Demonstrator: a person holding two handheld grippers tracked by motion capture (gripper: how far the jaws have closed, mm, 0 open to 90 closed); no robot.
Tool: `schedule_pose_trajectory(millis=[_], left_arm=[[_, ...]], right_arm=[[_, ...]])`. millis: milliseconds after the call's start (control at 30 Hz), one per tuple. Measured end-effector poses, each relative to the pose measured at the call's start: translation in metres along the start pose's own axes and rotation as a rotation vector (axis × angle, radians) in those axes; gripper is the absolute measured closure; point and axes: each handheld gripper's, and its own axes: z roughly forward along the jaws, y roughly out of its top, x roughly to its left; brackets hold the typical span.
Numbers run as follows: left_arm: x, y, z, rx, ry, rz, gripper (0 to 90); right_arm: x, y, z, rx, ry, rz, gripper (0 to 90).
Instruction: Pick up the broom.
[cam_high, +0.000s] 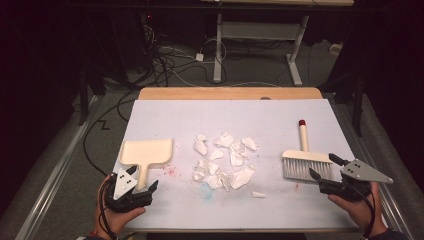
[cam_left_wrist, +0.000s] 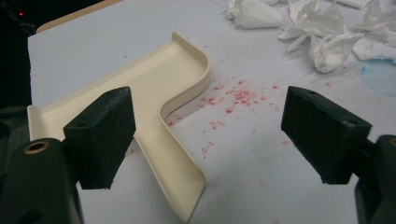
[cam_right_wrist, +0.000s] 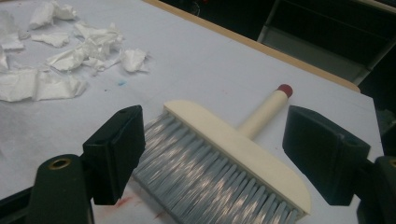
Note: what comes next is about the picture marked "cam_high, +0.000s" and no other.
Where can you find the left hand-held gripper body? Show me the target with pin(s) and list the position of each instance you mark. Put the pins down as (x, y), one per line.
(125, 186)

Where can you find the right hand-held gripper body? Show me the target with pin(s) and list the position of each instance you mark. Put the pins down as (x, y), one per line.
(360, 171)

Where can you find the cream plastic dustpan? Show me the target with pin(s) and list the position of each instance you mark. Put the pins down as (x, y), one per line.
(146, 151)

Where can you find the cream hand brush red cap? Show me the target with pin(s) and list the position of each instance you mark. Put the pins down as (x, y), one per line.
(303, 140)

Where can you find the pile of white paper scraps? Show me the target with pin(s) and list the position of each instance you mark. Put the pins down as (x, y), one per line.
(241, 176)

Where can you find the person's left hand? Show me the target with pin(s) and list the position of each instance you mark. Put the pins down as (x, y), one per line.
(111, 221)

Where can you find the person's right hand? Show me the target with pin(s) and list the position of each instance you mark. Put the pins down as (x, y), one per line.
(365, 213)

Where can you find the red wristband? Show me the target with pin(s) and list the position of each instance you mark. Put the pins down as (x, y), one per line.
(95, 233)

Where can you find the small white box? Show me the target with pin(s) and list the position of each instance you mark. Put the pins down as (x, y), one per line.
(336, 49)

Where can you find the white power adapter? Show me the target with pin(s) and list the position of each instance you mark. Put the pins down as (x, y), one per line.
(199, 57)

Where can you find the white metal desk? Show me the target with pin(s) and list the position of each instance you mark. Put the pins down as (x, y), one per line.
(260, 30)

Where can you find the aluminium floor rail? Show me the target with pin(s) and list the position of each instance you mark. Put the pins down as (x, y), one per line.
(363, 151)
(56, 170)

